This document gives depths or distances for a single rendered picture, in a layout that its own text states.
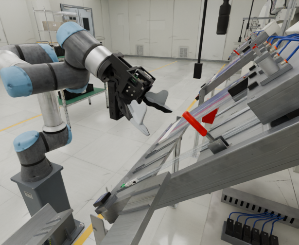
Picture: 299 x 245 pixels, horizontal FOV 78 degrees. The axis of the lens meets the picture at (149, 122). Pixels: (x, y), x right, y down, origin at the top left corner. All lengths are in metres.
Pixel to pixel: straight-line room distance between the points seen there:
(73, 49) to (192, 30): 8.97
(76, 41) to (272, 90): 0.43
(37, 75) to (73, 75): 0.09
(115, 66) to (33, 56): 0.51
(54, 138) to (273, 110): 0.97
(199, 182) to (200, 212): 1.22
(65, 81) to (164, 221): 1.22
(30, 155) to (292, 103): 1.03
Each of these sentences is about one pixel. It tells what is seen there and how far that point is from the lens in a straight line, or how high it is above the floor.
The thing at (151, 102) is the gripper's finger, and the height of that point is 1.07.
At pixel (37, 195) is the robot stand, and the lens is 1.17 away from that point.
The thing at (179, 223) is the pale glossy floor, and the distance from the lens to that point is 1.52.
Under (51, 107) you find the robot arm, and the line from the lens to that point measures 1.01.
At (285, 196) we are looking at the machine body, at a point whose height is 0.62.
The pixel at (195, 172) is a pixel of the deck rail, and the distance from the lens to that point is 0.39.
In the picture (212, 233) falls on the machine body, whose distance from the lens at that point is 0.77.
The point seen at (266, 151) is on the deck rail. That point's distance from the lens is 0.34.
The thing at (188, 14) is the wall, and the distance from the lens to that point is 9.49.
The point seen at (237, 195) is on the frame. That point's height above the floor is 0.66.
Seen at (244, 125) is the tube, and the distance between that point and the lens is 0.42.
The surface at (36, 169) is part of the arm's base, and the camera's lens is 1.12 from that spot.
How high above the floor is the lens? 1.24
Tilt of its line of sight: 26 degrees down
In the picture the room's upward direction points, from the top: straight up
